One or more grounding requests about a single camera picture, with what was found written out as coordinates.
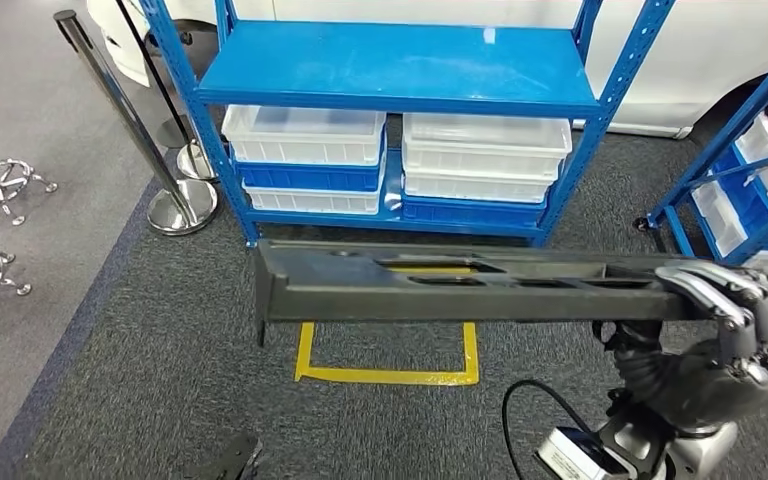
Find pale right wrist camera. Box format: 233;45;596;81
534;390;673;480

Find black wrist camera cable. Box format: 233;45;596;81
501;379;597;480

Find blue metal shelf rack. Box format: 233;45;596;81
135;0;678;248

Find long black plastic part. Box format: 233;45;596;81
251;239;768;347

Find chrome stanchion post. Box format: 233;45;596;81
52;9;220;237
175;137;218;182

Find blue wheeled rack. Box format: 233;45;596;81
634;29;768;266

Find white car with red stripe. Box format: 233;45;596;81
85;0;768;140

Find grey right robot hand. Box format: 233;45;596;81
595;259;768;433

